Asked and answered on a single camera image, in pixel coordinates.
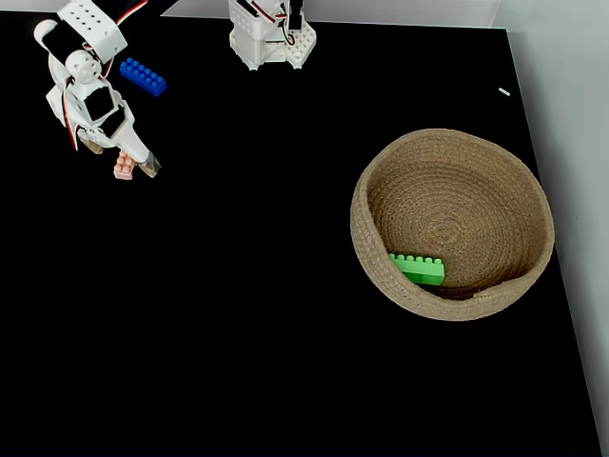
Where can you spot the pink lego block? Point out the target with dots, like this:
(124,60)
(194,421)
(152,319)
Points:
(123,169)

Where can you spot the blue lego block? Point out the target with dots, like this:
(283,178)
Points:
(143,77)

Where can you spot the green lego block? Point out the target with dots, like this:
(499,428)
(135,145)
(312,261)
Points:
(421,270)

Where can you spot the small white scrap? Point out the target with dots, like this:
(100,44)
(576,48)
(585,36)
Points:
(504,91)

